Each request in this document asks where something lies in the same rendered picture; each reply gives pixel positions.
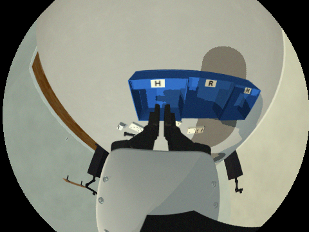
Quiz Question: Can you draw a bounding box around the blue rack of bins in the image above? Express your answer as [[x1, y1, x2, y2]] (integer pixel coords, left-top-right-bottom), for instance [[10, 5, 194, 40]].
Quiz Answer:
[[128, 70, 261, 121]]

